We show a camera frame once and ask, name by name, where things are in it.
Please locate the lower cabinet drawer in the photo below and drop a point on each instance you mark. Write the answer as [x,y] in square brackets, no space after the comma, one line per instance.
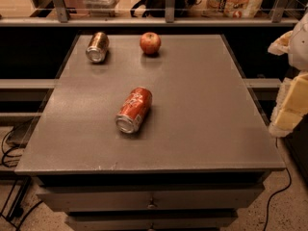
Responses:
[151,220]

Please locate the cabinet drawer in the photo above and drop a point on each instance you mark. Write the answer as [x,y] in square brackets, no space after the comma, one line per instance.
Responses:
[151,220]
[138,198]

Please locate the red soda can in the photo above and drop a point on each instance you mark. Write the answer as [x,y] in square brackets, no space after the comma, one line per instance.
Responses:
[133,111]

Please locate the red apple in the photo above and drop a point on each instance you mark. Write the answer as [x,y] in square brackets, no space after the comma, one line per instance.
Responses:
[150,43]

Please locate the grey drawer cabinet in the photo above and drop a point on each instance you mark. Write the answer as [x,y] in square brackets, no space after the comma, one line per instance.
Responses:
[202,129]

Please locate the upper cabinet drawer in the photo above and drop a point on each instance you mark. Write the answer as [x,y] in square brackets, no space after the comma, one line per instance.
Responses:
[138,198]

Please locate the grey side shelf rail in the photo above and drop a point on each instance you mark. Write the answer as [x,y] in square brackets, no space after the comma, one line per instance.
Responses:
[28,98]

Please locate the black backpack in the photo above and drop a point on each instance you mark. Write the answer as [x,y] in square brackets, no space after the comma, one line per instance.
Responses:
[158,8]

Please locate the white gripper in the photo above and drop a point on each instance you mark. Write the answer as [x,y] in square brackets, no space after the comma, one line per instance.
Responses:
[299,50]

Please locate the grey metal railing shelf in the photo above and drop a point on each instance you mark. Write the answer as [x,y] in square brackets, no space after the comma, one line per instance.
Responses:
[73,13]

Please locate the brown soda can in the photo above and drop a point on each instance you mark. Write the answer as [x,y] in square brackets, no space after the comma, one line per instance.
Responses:
[98,47]

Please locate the colourful snack bag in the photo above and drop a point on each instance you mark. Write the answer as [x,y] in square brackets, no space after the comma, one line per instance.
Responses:
[232,8]

